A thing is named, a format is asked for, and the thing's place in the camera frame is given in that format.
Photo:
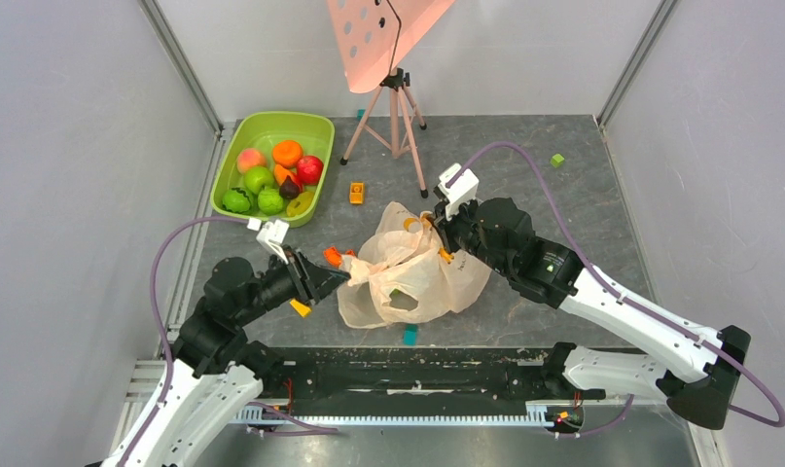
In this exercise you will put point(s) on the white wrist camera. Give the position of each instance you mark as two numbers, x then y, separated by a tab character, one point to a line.
455	187
270	235

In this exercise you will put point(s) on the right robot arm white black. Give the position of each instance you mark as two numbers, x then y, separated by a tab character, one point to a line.
692	368

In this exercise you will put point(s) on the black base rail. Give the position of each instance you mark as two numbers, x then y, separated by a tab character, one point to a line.
419	381

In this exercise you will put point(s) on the yellow fake fruit slice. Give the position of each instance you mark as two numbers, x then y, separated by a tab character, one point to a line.
299	205

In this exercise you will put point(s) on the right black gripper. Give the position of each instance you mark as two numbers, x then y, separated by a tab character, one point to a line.
452	228

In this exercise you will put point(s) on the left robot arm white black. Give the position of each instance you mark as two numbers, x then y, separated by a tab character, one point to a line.
215	369

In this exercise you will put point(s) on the green plastic tub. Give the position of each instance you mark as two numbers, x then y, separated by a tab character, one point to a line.
263	131

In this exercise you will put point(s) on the pink perforated board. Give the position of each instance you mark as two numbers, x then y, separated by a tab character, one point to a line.
374	36

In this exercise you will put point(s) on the yellow small block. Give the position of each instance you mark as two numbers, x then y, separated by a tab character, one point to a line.
302	309

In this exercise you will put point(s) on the orange red fake fruit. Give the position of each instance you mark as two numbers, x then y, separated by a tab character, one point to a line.
281	174

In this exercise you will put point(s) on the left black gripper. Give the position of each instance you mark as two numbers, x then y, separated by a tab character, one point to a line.
303	269

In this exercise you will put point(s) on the green bumpy fake fruit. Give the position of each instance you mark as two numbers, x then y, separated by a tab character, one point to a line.
270	202

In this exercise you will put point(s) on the orange curved toy piece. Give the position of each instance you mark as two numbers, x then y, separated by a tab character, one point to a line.
335	257

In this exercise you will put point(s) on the red fake apple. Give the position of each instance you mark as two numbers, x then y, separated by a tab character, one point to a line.
309	170

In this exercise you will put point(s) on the green fake apple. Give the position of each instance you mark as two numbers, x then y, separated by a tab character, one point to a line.
258	178

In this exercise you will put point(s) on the translucent beige plastic bag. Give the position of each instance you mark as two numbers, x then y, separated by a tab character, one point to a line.
406	254

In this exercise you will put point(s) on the teal block near front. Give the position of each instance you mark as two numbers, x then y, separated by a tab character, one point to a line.
410	334

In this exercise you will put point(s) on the pink tripod stand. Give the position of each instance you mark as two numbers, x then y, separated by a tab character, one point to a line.
403	115

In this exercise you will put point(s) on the orange yellow toy brick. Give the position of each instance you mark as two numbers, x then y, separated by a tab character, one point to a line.
357	193

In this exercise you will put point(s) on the small green cube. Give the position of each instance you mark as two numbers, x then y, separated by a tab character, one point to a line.
557	160

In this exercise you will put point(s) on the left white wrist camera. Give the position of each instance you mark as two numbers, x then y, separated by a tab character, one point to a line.
270	235

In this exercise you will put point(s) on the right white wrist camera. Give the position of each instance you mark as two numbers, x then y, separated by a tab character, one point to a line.
455	187

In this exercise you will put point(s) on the peach fake fruit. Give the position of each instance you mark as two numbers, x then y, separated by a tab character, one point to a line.
250	158

